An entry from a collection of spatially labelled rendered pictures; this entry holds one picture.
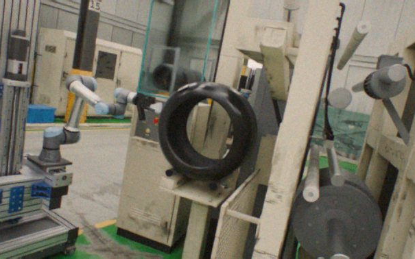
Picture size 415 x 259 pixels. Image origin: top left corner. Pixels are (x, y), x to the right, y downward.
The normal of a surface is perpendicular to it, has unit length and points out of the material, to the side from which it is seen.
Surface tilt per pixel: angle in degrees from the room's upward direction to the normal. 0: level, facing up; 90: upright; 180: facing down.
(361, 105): 90
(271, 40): 72
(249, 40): 90
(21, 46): 90
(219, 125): 90
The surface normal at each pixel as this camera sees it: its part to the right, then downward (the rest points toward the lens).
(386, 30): -0.55, 0.02
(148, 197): -0.30, 0.07
